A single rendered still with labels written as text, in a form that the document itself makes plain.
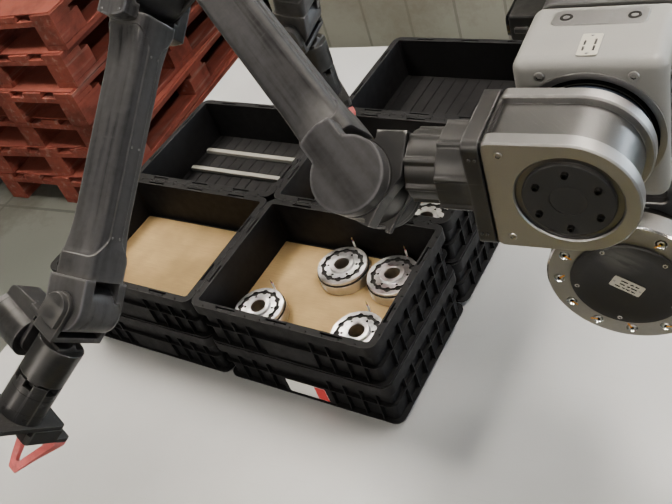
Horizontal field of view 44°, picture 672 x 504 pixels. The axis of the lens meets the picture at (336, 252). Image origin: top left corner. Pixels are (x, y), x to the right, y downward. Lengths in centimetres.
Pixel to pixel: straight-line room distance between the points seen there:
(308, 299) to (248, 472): 34
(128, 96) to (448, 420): 84
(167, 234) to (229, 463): 58
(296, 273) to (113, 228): 74
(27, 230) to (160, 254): 202
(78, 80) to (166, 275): 161
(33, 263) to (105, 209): 267
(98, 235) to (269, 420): 75
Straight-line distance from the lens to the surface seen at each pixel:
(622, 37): 78
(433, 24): 345
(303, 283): 164
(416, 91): 207
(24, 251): 374
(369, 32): 358
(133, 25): 100
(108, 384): 187
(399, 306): 140
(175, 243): 189
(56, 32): 323
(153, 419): 175
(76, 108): 334
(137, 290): 166
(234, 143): 212
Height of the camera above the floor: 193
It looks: 41 degrees down
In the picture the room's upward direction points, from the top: 21 degrees counter-clockwise
